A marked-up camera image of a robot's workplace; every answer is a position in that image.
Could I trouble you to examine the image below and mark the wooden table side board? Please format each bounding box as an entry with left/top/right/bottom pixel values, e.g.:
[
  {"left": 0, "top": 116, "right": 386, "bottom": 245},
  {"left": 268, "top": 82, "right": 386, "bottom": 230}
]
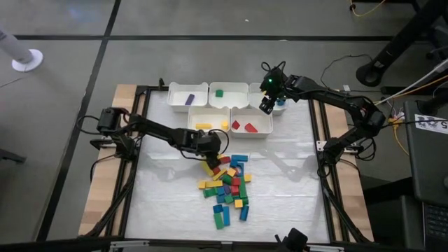
[
  {"left": 78, "top": 83, "right": 138, "bottom": 236},
  {"left": 313, "top": 99, "right": 375, "bottom": 242}
]

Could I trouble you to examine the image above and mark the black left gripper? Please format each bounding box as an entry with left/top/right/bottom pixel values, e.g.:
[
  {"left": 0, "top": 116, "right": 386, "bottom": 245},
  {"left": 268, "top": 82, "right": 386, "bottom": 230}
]
[{"left": 181, "top": 128, "right": 223, "bottom": 172}]

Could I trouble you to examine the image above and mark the black table frame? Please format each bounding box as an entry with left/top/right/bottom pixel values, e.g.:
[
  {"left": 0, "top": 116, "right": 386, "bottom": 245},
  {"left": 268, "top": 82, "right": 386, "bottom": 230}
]
[{"left": 104, "top": 78, "right": 374, "bottom": 246}]

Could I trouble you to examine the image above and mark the black box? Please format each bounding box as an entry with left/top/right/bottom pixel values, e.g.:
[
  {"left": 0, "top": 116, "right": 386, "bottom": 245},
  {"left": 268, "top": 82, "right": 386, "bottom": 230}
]
[{"left": 363, "top": 176, "right": 425, "bottom": 251}]

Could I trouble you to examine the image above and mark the black stand leg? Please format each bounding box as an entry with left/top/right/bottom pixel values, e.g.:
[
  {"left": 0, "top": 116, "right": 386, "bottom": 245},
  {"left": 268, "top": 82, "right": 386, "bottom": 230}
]
[{"left": 356, "top": 0, "right": 448, "bottom": 88}]

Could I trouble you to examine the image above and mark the white plastic bin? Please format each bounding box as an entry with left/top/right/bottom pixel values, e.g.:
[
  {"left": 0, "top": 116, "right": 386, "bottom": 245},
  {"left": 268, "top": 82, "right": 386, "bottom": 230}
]
[
  {"left": 230, "top": 107, "right": 274, "bottom": 139},
  {"left": 209, "top": 81, "right": 250, "bottom": 109},
  {"left": 187, "top": 106, "right": 231, "bottom": 139},
  {"left": 248, "top": 82, "right": 290, "bottom": 116},
  {"left": 167, "top": 81, "right": 210, "bottom": 113}
]

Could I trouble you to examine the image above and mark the white paper label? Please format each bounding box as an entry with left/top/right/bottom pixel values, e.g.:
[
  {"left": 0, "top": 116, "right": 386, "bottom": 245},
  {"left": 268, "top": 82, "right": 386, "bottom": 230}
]
[{"left": 414, "top": 113, "right": 448, "bottom": 136}]

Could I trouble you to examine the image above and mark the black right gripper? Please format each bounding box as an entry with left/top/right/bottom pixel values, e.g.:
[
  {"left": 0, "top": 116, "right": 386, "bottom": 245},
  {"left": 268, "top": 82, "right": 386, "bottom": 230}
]
[{"left": 259, "top": 66, "right": 292, "bottom": 116}]

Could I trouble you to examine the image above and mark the white floor cable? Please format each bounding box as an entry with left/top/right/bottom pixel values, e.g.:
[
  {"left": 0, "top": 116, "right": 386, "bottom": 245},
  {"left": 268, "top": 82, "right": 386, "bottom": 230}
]
[{"left": 374, "top": 57, "right": 448, "bottom": 106}]

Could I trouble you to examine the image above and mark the silver frame bracket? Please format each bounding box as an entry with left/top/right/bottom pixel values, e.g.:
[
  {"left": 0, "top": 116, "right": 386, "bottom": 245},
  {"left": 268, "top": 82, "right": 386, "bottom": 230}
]
[
  {"left": 110, "top": 239, "right": 150, "bottom": 250},
  {"left": 304, "top": 244, "right": 346, "bottom": 252}
]

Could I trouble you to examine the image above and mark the black furniture foot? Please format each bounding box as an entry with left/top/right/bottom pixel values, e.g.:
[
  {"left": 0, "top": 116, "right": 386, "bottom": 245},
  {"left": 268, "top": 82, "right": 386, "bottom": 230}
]
[{"left": 0, "top": 148, "right": 27, "bottom": 165}]

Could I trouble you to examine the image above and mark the black floor cable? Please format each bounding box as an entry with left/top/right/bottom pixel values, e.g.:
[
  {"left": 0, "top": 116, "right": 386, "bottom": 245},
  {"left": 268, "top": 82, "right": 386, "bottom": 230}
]
[{"left": 320, "top": 53, "right": 374, "bottom": 88}]

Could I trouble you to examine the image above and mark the black equipment case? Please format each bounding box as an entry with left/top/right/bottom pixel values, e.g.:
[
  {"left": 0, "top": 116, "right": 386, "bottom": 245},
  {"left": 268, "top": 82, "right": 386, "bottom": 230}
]
[{"left": 404, "top": 99, "right": 448, "bottom": 207}]

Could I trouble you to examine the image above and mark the white pedestal stand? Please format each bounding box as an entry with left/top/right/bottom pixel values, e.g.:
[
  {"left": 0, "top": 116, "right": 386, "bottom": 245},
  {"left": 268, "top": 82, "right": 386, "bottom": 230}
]
[{"left": 0, "top": 27, "right": 44, "bottom": 73}]

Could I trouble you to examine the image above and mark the yellow hanging cable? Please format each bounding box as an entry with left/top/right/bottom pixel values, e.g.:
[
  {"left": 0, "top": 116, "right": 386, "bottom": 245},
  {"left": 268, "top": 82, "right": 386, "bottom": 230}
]
[{"left": 349, "top": 0, "right": 386, "bottom": 18}]

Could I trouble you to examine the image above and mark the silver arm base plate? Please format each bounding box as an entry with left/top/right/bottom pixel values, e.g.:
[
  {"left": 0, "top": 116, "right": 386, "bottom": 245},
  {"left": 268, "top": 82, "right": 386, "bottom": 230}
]
[{"left": 316, "top": 139, "right": 361, "bottom": 154}]

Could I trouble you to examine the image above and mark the yellow floor cable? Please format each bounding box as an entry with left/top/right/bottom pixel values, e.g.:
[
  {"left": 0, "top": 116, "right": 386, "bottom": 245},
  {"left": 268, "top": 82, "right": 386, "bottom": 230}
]
[{"left": 374, "top": 75, "right": 448, "bottom": 105}]

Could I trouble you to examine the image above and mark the black keyboard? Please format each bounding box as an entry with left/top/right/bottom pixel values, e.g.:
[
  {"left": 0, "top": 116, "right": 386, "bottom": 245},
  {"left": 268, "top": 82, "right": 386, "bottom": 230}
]
[{"left": 421, "top": 201, "right": 448, "bottom": 252}]

